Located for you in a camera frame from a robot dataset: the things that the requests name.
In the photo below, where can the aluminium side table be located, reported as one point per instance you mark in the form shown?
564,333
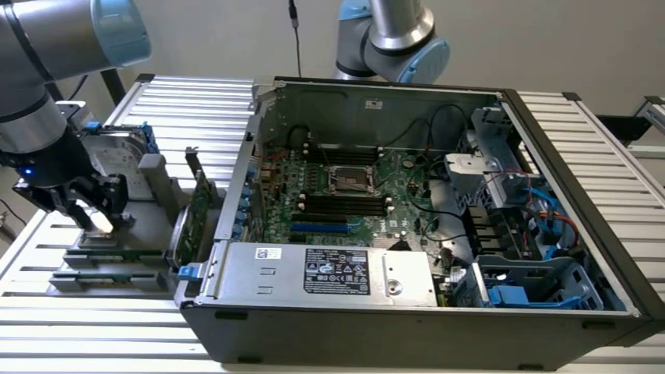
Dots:
649,124

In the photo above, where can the silver power supply unit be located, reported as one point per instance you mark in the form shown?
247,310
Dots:
321,272

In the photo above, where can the grey metal disk bay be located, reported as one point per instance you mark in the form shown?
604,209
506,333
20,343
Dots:
485,171

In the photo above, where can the green motherboard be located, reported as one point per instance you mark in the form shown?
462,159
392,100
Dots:
400,218

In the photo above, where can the blue plastic drive cage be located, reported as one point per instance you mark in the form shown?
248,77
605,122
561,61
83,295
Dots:
534,280

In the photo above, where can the green graphics card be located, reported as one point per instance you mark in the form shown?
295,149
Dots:
195,218

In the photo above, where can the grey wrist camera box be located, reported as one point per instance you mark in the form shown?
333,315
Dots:
72,115

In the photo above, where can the black stand post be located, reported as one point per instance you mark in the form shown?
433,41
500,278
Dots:
113,87

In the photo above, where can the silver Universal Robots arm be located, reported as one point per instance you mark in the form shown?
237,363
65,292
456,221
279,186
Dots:
47,46

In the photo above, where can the black expansion slot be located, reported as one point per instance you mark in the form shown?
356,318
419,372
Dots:
317,218

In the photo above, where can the blue case latch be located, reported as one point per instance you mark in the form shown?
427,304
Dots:
189,270

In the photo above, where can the silver hard disk, blue rail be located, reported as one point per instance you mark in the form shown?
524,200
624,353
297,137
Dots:
116,156

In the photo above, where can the grey parts rack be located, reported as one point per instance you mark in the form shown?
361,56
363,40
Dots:
156,187

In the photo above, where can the blue expansion slot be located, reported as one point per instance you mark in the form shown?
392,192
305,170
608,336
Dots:
319,228

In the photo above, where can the black open PC case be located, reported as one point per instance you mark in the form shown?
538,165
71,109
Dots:
395,335

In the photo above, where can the CPU socket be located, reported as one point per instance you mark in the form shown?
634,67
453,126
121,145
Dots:
349,179

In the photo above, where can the black RAM slot bank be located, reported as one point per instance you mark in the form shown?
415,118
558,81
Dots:
343,154
343,202

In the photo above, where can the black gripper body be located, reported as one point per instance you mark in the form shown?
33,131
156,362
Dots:
49,167

